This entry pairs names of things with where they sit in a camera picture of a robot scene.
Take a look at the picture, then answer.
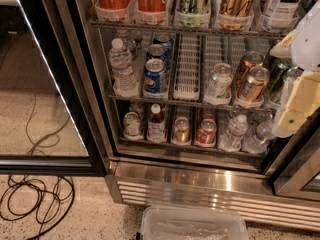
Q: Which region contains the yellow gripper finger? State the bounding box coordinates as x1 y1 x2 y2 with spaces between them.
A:
270 30 295 58
278 72 320 132

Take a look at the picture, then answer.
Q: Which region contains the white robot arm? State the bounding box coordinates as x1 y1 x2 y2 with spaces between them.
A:
270 0 320 138

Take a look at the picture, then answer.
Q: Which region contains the green can middle shelf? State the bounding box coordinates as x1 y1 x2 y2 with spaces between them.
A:
267 58 292 103

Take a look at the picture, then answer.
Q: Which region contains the rear copper can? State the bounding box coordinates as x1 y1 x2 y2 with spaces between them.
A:
234 51 264 89

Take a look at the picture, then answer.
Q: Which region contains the copper can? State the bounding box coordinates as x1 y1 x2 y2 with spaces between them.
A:
234 51 264 89
237 66 270 108

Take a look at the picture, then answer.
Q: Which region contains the white blue tall can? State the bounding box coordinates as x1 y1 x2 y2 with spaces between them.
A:
261 0 300 33

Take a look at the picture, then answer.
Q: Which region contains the front copper can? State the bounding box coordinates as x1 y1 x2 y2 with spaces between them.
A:
237 66 270 108

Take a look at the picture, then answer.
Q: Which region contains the silver white soda can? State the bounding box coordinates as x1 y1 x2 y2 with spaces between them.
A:
204 63 233 105

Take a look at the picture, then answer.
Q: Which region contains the water bottle bottom shelf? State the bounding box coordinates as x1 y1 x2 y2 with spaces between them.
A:
218 114 248 152

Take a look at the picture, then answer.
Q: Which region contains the empty white shelf tray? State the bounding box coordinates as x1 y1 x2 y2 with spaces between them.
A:
173 34 201 101

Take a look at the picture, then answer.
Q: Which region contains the red can bottom shelf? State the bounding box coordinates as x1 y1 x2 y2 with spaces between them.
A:
195 119 217 147

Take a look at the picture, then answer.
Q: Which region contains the stainless steel fridge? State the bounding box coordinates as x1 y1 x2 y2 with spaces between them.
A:
66 0 320 231

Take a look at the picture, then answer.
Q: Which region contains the rear Pepsi can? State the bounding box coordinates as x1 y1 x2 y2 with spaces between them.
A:
153 32 174 55

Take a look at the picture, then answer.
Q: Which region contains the pepsi can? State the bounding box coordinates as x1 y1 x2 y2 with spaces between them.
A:
146 44 168 63
143 58 168 99
153 32 174 55

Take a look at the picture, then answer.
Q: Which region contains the middle Pepsi can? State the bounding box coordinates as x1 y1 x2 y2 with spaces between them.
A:
146 44 168 63

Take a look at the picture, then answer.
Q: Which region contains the gold can bottom shelf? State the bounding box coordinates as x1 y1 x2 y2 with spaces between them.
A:
172 117 190 145

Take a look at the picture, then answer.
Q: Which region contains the front Pepsi can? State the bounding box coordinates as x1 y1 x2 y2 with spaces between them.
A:
143 58 168 99

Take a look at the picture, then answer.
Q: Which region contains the orange tall can right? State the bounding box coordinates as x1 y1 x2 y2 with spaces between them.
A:
135 0 167 25

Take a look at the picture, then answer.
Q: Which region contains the clear water bottle middle shelf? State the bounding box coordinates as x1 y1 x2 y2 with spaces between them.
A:
109 38 138 97

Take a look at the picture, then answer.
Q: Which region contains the silver can bottom left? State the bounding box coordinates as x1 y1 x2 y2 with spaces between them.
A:
123 112 142 140

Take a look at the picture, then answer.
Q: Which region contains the open glass fridge door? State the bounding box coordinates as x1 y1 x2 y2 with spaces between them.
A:
0 0 107 176

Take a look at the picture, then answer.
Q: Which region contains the water bottle bottom right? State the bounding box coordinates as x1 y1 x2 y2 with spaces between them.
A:
242 120 275 154

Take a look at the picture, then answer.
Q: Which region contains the brown juice bottle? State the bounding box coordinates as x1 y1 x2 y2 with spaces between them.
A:
147 103 165 143

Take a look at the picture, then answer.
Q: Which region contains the clear plastic bin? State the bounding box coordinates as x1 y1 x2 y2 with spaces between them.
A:
138 206 249 240

